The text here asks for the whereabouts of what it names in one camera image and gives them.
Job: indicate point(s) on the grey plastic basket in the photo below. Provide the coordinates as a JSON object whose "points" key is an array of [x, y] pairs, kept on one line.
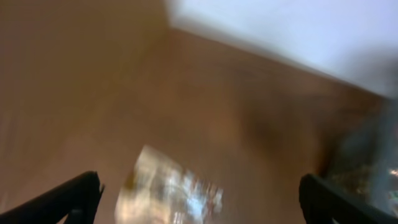
{"points": [[365, 165]]}

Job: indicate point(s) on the white brown snack bag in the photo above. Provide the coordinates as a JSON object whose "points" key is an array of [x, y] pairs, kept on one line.
{"points": [[159, 190]]}

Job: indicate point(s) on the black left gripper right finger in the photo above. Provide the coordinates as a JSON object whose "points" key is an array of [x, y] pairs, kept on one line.
{"points": [[322, 203]]}

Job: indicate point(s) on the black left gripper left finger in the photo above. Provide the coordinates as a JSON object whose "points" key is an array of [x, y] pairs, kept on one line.
{"points": [[75, 201]]}

